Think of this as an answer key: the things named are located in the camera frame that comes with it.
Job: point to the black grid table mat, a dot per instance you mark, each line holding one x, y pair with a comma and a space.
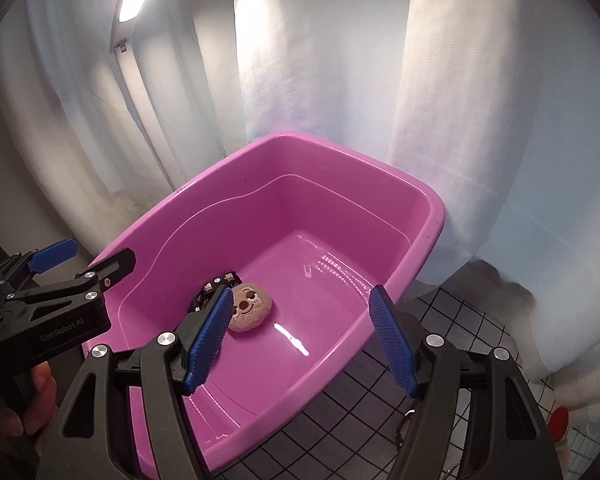
360, 410

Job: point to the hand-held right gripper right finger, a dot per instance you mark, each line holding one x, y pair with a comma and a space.
392, 345

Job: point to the white curtain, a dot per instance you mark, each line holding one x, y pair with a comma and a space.
330, 60

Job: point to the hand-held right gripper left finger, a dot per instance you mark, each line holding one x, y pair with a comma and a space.
207, 342

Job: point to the person's left hand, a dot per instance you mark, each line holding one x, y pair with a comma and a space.
42, 387

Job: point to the pink plastic tub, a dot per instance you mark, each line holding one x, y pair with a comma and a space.
320, 220

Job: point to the brown smiley plush hair clip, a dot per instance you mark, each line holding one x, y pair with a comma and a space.
252, 310

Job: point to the red round object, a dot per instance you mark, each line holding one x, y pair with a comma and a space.
560, 420

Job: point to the white desk lamp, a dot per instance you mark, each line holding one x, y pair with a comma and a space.
130, 75

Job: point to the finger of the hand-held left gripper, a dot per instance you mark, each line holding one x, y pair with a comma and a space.
80, 285
55, 253

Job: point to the black beaded hair accessory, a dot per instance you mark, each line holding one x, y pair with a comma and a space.
228, 277

